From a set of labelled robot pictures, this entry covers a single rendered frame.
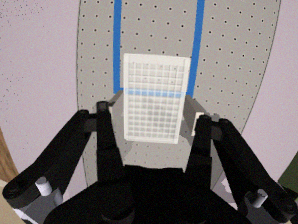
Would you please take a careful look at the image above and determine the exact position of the blue tape outline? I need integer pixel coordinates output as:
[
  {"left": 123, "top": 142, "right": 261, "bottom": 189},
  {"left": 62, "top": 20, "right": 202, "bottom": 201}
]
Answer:
[{"left": 113, "top": 0, "right": 205, "bottom": 98}]

